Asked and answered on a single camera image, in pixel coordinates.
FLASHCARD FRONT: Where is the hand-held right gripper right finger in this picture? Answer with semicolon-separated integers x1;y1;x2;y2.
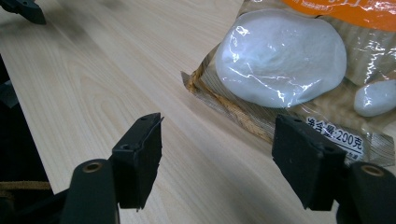
271;113;348;212

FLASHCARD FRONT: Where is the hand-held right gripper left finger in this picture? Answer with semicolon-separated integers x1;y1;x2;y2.
110;112;164;210

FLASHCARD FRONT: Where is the clear bag of white buns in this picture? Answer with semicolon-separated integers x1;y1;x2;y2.
180;0;396;168

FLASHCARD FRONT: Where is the brown strap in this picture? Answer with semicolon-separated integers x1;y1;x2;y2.
0;180;52;191

